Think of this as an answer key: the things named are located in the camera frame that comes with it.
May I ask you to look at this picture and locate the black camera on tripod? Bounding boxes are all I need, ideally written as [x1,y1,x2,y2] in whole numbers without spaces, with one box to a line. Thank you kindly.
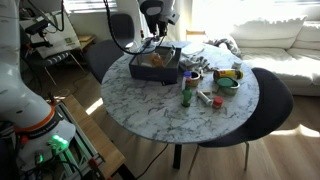
[24,18,54,49]

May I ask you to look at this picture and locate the white paper bag green logo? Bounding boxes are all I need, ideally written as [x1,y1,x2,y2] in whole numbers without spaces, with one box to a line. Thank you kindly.
[19,9,82,60]

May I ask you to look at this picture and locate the orange object in box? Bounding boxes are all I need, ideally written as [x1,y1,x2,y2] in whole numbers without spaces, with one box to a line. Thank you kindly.
[151,52,165,68]

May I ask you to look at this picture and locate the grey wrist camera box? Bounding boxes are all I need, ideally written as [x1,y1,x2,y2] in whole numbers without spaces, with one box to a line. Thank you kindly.
[165,9,181,26]

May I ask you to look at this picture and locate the grey patterned blanket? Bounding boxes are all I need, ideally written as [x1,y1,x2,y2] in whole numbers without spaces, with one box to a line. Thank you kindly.
[203,37,244,58]

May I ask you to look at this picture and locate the wooden bench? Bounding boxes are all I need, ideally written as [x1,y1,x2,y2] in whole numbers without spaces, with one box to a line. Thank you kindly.
[61,94,127,180]

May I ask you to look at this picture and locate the white plastic tube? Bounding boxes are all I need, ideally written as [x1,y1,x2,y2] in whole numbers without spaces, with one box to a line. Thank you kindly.
[195,90,214,107]

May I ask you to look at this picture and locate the white sofa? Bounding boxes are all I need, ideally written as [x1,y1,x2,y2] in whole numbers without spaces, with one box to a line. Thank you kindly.
[229,15,320,98]

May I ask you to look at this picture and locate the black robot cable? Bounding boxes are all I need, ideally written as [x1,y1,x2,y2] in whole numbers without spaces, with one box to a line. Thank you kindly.
[102,0,165,56]

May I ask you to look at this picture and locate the blue capped white bottle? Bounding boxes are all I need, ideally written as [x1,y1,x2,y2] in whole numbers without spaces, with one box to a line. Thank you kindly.
[181,70,193,92]

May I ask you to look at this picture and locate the green glass bottle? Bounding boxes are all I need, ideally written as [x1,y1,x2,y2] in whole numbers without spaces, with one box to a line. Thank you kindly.
[180,77,194,109]

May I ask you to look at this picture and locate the dark grey upholstered chair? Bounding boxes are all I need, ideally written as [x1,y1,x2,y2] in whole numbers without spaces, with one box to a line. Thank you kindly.
[188,67,295,175]
[85,13,136,84]

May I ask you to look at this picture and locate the small white jar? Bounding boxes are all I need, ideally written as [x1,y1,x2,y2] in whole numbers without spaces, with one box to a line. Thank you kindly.
[231,60,244,71]

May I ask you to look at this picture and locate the white round plate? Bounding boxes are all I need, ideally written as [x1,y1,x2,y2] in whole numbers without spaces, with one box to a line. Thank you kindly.
[181,42,206,57]

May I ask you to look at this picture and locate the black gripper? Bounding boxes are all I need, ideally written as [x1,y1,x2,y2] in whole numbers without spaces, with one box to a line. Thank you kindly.
[145,9,170,38]

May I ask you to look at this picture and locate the yellow bottle with black cap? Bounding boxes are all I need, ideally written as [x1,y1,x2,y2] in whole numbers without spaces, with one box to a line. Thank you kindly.
[212,67,245,81]

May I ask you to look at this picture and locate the black floor cable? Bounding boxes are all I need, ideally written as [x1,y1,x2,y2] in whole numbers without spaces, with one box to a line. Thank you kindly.
[134,143,170,180]

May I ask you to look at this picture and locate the small wooden side table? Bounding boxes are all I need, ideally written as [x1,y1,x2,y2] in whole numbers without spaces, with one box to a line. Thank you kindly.
[77,33,98,52]

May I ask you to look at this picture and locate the grey white crumpled cloth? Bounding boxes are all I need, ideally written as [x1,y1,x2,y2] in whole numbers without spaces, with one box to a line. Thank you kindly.
[179,54,215,73]

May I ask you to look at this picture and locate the small red capped jar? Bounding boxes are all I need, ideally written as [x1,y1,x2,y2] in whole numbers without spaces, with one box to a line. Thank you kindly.
[211,96,225,110]

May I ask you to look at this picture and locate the black table leg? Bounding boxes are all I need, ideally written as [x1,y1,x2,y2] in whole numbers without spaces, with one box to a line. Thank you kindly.
[172,143,184,170]

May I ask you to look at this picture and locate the dark blue cardboard box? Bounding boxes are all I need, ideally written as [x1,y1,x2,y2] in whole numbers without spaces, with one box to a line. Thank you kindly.
[128,45,183,85]

